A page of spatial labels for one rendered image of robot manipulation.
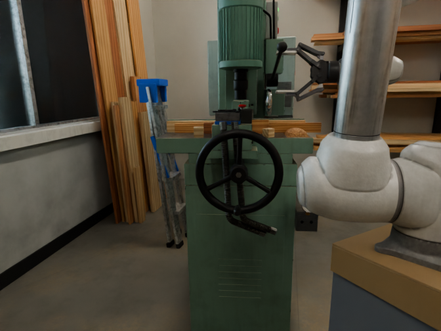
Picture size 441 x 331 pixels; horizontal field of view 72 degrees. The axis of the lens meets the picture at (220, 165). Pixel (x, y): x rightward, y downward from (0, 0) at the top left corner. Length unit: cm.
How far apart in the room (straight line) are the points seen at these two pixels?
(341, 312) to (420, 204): 36
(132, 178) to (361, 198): 211
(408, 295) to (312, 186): 30
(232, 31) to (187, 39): 256
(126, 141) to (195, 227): 142
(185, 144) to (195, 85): 257
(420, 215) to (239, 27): 86
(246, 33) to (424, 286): 96
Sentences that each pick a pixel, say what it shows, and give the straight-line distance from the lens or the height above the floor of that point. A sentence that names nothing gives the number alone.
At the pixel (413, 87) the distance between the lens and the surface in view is 330.
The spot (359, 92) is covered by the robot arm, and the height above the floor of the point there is 107.
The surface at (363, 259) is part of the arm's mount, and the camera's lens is 84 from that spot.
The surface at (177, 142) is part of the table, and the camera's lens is 119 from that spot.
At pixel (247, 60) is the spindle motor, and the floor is 119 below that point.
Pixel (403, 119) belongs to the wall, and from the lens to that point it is 379.
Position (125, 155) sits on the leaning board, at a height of 58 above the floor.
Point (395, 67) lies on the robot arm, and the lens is 121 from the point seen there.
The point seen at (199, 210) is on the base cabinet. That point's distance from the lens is 125.
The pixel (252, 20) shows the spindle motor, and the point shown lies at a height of 133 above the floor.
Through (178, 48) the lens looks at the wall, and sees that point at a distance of 382.
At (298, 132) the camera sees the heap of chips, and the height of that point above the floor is 92.
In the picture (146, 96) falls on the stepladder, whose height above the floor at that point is 105.
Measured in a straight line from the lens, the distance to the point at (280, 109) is 147.
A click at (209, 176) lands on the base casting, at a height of 75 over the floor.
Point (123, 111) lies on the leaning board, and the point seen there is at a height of 93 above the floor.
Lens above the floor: 107
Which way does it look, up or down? 14 degrees down
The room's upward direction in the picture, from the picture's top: 1 degrees counter-clockwise
